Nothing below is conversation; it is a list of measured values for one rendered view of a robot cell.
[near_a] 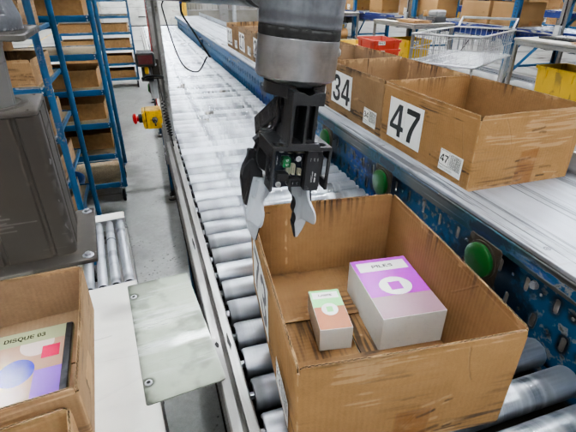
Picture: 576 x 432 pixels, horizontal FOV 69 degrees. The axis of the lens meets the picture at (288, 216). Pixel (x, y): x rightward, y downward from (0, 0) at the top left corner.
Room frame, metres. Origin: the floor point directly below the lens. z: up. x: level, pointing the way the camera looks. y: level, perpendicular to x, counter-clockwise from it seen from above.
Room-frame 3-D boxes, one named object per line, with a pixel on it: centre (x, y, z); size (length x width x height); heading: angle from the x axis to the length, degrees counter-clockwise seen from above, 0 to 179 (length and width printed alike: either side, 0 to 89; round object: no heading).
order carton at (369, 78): (1.45, -0.35, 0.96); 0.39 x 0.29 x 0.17; 18
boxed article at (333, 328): (0.55, -0.07, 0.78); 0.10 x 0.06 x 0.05; 9
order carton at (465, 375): (0.54, -0.11, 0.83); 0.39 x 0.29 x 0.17; 12
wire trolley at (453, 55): (4.01, -1.57, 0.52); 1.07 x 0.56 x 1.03; 139
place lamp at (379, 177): (1.06, -0.25, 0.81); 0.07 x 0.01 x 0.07; 18
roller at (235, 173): (1.32, 0.09, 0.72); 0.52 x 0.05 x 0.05; 108
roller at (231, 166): (1.38, 0.11, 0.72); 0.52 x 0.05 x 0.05; 108
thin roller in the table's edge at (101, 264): (0.81, 0.43, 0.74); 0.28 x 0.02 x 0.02; 23
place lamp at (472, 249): (0.69, -0.37, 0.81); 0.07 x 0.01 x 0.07; 18
